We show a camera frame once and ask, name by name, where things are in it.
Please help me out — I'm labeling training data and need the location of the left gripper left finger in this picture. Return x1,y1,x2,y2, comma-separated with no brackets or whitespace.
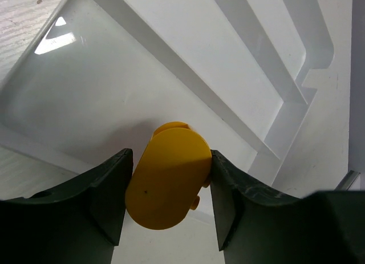
1,149,133,263

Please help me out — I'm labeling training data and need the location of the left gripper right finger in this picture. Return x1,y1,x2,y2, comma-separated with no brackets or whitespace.
210,150,364,263

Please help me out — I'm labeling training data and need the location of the orange round lego piece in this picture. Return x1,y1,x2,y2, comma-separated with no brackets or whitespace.
125,121,212,230

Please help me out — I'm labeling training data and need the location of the white three-compartment tray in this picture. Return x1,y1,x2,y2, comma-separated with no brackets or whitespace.
1,0,334,185

